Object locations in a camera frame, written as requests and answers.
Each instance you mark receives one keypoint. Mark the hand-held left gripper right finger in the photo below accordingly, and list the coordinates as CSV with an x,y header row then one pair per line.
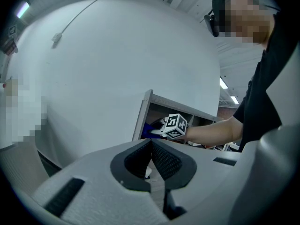
x,y
187,156

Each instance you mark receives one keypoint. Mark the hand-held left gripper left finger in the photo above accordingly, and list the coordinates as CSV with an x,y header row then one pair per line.
x,y
93,196

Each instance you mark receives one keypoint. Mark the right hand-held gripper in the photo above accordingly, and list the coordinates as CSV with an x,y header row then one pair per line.
x,y
175,125

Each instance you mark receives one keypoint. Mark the blue cloth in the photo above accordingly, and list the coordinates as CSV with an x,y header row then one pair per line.
x,y
146,128

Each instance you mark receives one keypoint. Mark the grey shelf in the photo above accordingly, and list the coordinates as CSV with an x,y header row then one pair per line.
x,y
142,112

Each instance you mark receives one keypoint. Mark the person's right forearm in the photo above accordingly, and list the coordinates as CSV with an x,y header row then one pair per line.
x,y
215,132

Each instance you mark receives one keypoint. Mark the ceiling light bar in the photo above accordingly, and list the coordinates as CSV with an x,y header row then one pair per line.
x,y
223,83
234,99
22,9

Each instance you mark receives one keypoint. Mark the person's black shirt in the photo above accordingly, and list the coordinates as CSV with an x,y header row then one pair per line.
x,y
257,102

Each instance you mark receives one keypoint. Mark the black head-worn camera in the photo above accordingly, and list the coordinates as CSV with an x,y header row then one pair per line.
x,y
212,23

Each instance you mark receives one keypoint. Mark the white wall junction box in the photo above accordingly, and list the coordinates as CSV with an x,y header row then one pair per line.
x,y
56,37

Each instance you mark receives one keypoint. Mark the black and white wall sign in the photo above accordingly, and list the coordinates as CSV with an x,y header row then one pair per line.
x,y
12,31

